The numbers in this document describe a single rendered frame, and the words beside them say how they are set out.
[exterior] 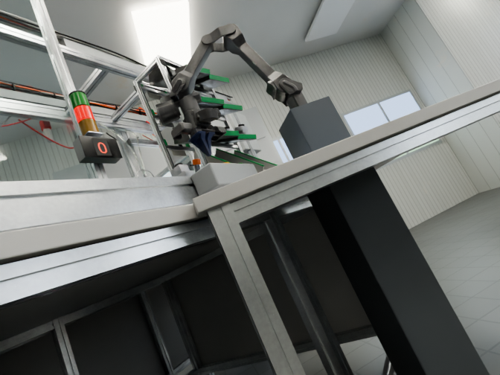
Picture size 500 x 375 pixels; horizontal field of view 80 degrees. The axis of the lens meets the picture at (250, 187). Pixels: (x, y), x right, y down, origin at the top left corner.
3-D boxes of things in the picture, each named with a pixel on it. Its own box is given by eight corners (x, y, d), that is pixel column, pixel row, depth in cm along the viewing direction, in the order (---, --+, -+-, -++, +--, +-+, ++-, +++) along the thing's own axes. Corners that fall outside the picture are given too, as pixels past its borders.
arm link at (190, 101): (199, 95, 101) (173, 104, 100) (196, 85, 96) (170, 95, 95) (207, 112, 100) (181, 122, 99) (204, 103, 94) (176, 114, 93)
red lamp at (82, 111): (98, 119, 96) (93, 106, 97) (82, 117, 92) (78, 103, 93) (90, 127, 98) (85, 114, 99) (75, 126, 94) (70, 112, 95)
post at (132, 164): (179, 264, 221) (117, 106, 247) (170, 267, 213) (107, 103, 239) (175, 265, 223) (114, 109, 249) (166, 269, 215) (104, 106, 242)
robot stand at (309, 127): (360, 151, 89) (329, 95, 92) (320, 167, 85) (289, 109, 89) (339, 167, 102) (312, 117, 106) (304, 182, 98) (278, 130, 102)
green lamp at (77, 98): (93, 106, 97) (88, 93, 98) (77, 103, 93) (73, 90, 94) (85, 114, 99) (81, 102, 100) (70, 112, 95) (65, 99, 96)
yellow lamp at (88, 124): (103, 132, 95) (98, 119, 96) (88, 130, 91) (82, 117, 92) (95, 140, 97) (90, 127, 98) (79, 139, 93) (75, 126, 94)
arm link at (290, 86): (300, 102, 103) (292, 86, 104) (305, 88, 94) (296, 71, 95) (283, 109, 102) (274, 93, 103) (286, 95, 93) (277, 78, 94)
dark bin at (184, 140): (239, 136, 127) (237, 118, 127) (217, 136, 117) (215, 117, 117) (196, 143, 145) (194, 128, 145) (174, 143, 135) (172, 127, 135)
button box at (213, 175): (262, 181, 88) (253, 163, 89) (219, 184, 70) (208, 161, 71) (244, 192, 91) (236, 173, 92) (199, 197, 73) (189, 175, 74)
